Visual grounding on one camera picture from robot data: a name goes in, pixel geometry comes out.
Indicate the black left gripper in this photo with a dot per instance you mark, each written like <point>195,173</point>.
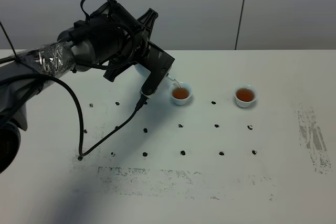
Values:
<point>135,46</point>

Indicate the light blue porcelain teapot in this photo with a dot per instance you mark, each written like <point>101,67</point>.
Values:
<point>145,73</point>

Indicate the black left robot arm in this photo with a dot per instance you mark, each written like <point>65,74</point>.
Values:
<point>109,39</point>

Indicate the left light blue teacup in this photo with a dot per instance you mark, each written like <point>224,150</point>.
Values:
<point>181,94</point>

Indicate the light blue teacup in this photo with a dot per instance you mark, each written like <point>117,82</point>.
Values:
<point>245,96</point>
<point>181,94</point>

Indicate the right light blue teacup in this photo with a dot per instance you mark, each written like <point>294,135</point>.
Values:
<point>245,96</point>

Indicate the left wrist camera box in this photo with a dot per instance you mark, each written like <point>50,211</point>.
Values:
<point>158,63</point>

